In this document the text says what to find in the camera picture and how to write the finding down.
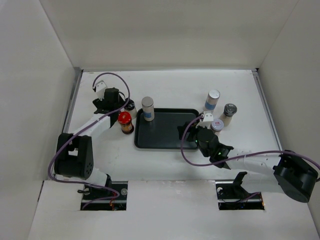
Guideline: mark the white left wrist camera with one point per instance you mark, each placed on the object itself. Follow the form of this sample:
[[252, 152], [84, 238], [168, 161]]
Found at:
[[99, 88]]

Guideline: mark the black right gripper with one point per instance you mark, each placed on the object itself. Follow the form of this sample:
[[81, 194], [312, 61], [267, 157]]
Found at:
[[190, 129]]

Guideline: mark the red lid sauce jar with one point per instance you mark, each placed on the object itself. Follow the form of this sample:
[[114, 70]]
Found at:
[[125, 121]]

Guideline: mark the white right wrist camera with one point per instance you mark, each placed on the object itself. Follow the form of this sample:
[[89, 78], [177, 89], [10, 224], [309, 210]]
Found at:
[[206, 118]]

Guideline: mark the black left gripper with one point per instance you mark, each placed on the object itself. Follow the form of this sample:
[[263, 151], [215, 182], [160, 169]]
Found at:
[[99, 103]]

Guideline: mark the black plastic tray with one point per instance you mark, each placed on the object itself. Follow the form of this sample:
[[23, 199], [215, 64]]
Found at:
[[162, 133]]

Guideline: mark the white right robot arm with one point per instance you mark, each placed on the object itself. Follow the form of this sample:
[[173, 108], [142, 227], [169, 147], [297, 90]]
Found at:
[[273, 171]]

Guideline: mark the silver lid blue label shaker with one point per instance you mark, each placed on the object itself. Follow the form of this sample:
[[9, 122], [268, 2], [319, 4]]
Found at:
[[148, 108]]

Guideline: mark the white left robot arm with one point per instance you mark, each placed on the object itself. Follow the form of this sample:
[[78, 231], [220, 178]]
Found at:
[[74, 162]]

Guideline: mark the white lid blue label shaker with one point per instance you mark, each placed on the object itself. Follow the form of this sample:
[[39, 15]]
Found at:
[[211, 100]]

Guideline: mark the black knob grinder bottle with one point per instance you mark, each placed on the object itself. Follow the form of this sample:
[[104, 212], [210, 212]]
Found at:
[[131, 109]]

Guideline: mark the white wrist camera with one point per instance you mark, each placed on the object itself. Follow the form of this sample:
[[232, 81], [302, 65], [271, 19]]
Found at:
[[99, 88], [206, 118]]

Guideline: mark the grey lid salt grinder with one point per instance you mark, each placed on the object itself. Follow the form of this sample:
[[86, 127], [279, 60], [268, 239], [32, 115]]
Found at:
[[228, 112]]

